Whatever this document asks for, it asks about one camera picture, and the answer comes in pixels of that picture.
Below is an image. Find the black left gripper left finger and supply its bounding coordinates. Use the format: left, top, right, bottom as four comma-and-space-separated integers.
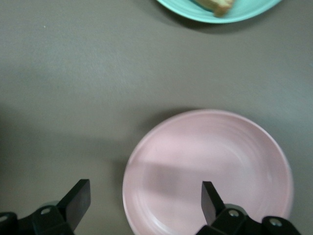
0, 179, 91, 235

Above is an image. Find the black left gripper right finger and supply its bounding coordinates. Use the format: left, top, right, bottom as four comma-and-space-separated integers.
197, 181, 303, 235

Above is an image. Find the pink shallow bowl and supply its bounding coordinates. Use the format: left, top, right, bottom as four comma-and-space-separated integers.
122, 109, 293, 235

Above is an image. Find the teal plate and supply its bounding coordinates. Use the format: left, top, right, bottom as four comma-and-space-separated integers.
156, 0, 283, 24

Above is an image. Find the bread slice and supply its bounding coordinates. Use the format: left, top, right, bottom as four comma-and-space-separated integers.
195, 0, 235, 18

